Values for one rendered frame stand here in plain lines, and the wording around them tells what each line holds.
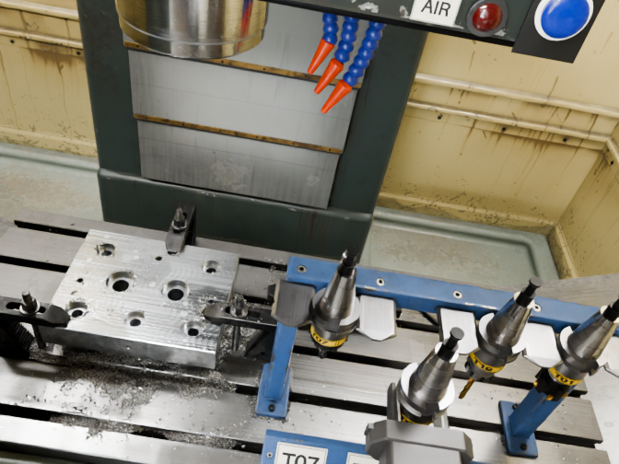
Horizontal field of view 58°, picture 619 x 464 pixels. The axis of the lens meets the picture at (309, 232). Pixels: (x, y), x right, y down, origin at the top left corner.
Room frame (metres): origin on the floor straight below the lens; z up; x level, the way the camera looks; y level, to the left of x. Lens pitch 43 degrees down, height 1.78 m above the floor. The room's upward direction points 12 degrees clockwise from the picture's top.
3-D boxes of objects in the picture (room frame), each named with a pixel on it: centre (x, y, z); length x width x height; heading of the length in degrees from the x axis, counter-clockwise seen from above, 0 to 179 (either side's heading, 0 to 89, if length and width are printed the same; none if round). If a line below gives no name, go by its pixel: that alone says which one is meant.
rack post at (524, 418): (0.54, -0.43, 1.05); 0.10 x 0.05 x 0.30; 3
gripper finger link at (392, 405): (0.36, -0.14, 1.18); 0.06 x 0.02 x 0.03; 3
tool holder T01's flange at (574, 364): (0.48, -0.38, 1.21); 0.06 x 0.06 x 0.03
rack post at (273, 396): (0.51, 0.00, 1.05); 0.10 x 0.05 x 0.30; 3
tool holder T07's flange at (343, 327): (0.46, -0.05, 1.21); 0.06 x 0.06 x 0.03
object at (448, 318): (0.47, -0.22, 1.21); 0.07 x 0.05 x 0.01; 3
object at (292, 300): (0.46, 0.00, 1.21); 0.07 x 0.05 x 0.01; 3
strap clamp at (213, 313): (0.59, 0.08, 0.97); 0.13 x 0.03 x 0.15; 93
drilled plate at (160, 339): (0.62, 0.26, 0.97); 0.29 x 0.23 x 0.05; 93
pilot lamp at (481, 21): (0.39, -0.09, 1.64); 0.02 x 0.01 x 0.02; 93
